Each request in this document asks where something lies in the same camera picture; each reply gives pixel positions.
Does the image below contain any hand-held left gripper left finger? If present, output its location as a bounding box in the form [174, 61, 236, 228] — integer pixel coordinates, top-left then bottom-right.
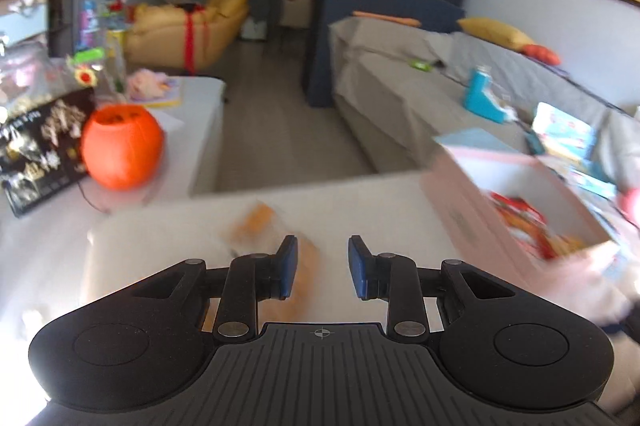
[131, 234, 299, 344]

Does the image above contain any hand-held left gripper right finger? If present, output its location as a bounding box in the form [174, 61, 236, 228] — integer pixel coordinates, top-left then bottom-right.
[348, 234, 516, 344]

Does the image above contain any clear yellow snack packet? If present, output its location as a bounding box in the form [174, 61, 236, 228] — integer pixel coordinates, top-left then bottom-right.
[220, 201, 321, 322]

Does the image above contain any pink gift box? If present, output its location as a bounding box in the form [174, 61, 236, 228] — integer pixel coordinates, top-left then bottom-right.
[420, 143, 631, 307]

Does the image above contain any red white label snack packet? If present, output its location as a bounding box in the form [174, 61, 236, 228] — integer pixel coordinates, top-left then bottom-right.
[487, 191, 548, 237]

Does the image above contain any yellow red cartoon snack packet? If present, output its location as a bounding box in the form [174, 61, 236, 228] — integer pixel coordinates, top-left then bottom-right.
[520, 226, 588, 262]

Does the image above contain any white coffee table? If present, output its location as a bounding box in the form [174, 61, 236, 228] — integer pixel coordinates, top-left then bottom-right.
[0, 76, 226, 217]

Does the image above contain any grey covered sofa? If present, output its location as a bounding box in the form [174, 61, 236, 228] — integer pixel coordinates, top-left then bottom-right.
[327, 16, 640, 187]

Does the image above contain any orange pumpkin bucket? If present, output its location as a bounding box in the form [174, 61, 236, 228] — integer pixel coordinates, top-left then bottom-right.
[81, 102, 165, 191]

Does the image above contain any teal toy machine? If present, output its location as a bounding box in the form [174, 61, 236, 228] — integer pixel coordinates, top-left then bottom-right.
[462, 66, 521, 124]

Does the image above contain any dark blue cabinet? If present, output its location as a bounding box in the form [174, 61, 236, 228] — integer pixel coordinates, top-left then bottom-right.
[306, 0, 466, 108]

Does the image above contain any pink plush toy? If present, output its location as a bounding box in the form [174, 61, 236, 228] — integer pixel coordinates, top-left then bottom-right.
[125, 68, 171, 102]

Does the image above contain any colourful cartoon toy packaging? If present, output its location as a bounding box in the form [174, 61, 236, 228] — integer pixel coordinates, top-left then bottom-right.
[530, 102, 598, 162]

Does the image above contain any red ribbon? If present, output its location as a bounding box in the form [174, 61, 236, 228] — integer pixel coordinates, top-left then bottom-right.
[181, 3, 211, 74]

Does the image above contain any beige dining chair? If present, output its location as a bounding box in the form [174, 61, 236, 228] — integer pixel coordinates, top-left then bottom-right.
[280, 0, 316, 27]

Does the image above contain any yellow sofa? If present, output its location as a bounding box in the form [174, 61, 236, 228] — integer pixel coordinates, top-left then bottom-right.
[122, 0, 251, 72]

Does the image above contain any yellow cushion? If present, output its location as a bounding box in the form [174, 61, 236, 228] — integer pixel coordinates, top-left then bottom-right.
[457, 17, 536, 52]

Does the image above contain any black gold printed snack bag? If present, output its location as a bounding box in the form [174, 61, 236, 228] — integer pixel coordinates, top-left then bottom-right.
[0, 87, 98, 218]

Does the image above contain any yellow red flower toy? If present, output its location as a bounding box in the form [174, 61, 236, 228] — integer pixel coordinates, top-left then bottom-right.
[72, 65, 101, 89]

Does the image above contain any orange red cushion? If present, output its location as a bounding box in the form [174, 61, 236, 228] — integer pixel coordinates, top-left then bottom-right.
[522, 43, 561, 66]

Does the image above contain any pink kids water bottle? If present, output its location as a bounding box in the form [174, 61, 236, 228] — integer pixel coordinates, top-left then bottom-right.
[79, 0, 98, 48]

